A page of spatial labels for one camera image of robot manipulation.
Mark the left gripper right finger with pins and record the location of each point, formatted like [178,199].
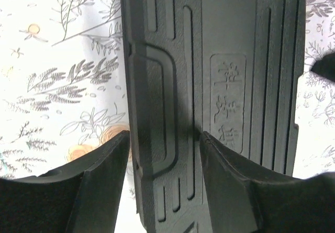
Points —
[246,197]

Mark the black plastic tool case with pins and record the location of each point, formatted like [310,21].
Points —
[228,67]

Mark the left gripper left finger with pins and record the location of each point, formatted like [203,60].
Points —
[80,196]

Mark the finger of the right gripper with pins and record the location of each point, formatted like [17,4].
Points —
[325,67]

